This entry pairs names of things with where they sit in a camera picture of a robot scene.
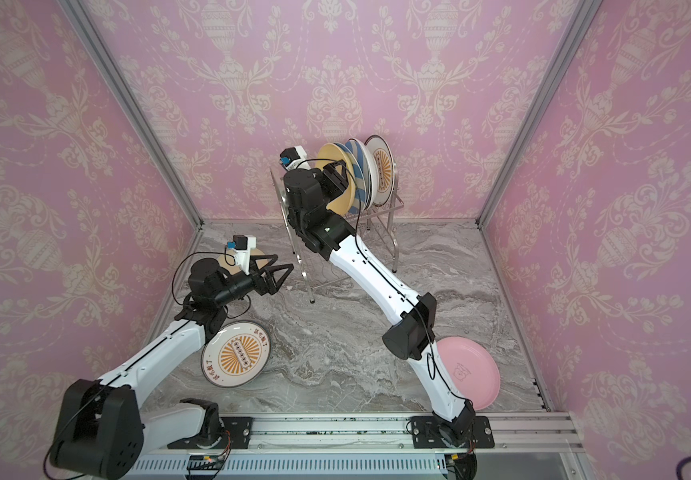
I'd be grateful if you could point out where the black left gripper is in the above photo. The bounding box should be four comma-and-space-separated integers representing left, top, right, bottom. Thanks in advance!
212, 254, 293, 310

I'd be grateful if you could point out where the yellow plate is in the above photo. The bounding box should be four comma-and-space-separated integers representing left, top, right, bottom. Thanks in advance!
314, 143, 357, 216

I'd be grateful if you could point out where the blue white striped plate front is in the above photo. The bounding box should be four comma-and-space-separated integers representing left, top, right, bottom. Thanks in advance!
345, 138, 373, 210

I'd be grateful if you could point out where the blue white striped plate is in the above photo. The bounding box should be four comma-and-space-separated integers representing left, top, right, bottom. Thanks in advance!
345, 138, 373, 210
335, 142, 367, 214

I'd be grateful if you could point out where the black white floral plate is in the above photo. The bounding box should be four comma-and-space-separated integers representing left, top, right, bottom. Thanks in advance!
355, 139, 379, 208

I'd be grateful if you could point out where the orange sunburst plate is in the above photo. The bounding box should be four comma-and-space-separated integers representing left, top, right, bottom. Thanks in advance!
365, 134, 397, 207
201, 321, 272, 388

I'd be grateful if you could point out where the pink plate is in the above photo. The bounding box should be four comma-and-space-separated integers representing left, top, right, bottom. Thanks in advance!
437, 336, 501, 410

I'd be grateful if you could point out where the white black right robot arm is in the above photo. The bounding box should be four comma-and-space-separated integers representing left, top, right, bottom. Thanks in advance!
283, 163, 475, 447

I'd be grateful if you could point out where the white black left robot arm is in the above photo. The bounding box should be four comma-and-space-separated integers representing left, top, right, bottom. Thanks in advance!
43, 255, 295, 479

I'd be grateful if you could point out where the chrome two-tier dish rack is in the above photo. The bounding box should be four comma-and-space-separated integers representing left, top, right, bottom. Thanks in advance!
271, 169, 405, 302

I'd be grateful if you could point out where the cream plate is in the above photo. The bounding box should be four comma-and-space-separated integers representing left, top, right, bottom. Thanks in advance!
218, 248, 265, 275

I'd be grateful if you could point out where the small circuit board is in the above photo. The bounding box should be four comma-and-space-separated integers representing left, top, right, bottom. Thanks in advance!
187, 455, 226, 472

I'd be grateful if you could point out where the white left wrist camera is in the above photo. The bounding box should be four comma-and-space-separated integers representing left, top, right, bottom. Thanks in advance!
225, 235, 257, 274

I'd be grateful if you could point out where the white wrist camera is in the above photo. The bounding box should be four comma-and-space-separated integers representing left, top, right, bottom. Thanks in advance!
225, 235, 257, 274
280, 145, 310, 171

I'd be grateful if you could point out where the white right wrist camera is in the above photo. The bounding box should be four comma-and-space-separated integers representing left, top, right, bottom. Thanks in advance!
280, 145, 310, 171

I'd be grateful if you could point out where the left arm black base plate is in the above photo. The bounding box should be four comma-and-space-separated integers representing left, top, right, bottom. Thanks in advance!
167, 416, 254, 450

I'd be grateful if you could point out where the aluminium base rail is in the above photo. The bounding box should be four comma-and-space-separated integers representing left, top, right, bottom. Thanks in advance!
120, 412, 591, 479

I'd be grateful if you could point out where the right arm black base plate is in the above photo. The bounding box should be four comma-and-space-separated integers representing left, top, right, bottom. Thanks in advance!
405, 415, 495, 450

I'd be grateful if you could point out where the right aluminium corner post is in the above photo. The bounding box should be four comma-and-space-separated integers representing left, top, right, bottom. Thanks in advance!
477, 0, 603, 230

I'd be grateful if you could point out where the aluminium corner post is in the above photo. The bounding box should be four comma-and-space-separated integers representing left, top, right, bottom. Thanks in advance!
58, 0, 204, 230
477, 0, 603, 230

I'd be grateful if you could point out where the left aluminium corner post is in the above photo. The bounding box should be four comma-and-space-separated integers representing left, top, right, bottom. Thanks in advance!
58, 0, 204, 230

